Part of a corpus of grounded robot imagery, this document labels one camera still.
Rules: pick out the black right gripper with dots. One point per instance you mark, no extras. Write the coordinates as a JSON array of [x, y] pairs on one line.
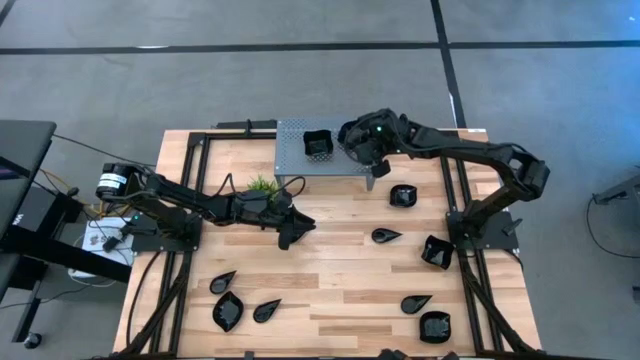
[[375, 137]]

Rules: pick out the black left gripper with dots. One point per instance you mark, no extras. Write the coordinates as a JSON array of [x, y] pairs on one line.
[[260, 210]]

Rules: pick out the black square wavy plate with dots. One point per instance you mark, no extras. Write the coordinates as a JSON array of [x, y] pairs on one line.
[[437, 252], [434, 327], [403, 196], [318, 143]]

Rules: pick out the black teardrop plate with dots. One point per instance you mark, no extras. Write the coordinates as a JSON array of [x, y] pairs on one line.
[[220, 285], [264, 312], [382, 235], [412, 304]]

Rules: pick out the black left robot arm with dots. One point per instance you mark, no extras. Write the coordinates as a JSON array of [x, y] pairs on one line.
[[170, 195]]

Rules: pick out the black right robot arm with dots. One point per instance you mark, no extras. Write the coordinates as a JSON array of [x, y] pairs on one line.
[[465, 147]]

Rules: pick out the black leaf-shaped plate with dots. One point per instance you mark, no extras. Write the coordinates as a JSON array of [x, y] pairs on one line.
[[228, 311]]

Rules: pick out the green plant in white pot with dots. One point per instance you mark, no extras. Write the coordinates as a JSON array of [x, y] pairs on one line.
[[262, 184]]

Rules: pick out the grey perforated metal shelf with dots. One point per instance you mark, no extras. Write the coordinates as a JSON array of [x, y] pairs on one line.
[[292, 160]]

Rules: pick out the white printed box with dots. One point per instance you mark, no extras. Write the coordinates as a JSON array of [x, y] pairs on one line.
[[95, 240]]

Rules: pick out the grey metal stand foot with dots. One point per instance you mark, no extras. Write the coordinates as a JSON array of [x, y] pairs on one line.
[[622, 192]]

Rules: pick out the black side desk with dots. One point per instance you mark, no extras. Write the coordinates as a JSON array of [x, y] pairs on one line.
[[25, 150]]

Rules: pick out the black caster wheel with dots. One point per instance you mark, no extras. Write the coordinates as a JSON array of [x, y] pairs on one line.
[[32, 340]]

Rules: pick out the black aluminium rig frame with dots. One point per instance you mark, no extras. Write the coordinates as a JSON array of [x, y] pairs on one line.
[[195, 139]]

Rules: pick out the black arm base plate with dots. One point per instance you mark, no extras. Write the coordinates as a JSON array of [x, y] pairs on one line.
[[500, 235], [150, 244]]

